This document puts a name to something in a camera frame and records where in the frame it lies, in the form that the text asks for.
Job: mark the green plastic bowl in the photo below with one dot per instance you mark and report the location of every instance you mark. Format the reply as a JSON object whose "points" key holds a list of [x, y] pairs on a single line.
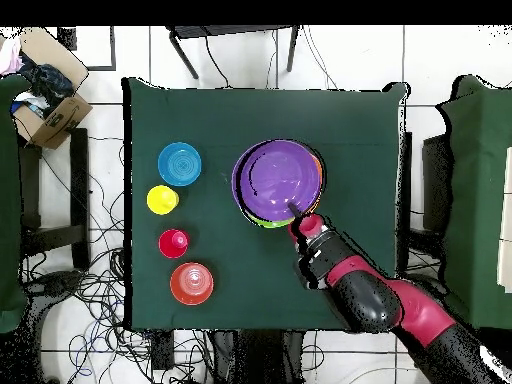
{"points": [[272, 223]]}

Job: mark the purple plastic bowl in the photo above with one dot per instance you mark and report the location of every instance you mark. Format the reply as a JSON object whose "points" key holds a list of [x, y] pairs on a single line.
{"points": [[276, 180]]}

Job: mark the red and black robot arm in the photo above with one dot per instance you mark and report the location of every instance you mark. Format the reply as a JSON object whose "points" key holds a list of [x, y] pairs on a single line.
{"points": [[380, 296]]}

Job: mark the large orange plastic bowl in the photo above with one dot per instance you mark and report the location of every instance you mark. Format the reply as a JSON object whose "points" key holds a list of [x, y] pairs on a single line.
{"points": [[319, 168]]}

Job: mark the dark green tablecloth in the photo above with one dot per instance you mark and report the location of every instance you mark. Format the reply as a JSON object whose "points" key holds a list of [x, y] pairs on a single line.
{"points": [[260, 116]]}

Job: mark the blue plastic bowl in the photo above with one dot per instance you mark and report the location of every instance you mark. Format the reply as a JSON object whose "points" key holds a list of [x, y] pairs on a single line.
{"points": [[179, 164]]}

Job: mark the red plastic cup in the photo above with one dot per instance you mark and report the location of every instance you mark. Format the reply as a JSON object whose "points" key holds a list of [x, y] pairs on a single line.
{"points": [[172, 244]]}

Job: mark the small red-orange plastic bowl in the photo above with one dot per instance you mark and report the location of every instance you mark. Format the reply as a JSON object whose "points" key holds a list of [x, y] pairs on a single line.
{"points": [[192, 284]]}

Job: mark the yellow plastic cup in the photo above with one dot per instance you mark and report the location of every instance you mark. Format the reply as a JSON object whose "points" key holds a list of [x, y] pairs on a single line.
{"points": [[162, 200]]}

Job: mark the black stand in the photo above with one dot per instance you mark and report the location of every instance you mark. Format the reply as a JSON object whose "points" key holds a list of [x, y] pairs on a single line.
{"points": [[436, 180]]}

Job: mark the green cloth covered table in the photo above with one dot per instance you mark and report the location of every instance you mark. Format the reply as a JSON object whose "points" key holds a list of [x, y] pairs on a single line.
{"points": [[480, 200], [10, 200]]}

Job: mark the black power brick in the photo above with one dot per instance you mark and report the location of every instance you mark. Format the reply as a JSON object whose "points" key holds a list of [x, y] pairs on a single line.
{"points": [[162, 352]]}

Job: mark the white panel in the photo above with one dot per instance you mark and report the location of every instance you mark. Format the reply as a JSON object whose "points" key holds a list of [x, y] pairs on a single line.
{"points": [[507, 260]]}

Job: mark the black floor device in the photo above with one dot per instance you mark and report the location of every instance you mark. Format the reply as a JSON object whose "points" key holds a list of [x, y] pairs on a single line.
{"points": [[60, 282]]}

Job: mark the cardboard box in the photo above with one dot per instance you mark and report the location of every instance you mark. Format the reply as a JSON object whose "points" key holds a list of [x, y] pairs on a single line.
{"points": [[60, 120]]}

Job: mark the pile of clothes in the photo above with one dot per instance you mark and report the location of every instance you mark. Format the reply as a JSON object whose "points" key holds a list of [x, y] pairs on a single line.
{"points": [[48, 84]]}

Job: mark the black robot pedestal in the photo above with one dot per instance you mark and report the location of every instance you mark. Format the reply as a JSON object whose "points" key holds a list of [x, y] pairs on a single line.
{"points": [[260, 360]]}

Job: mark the black metal frame table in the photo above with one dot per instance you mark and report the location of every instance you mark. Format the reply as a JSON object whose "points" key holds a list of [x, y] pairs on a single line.
{"points": [[232, 31]]}

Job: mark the black floor frame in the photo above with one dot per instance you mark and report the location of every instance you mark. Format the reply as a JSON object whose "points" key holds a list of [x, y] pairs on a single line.
{"points": [[66, 38]]}

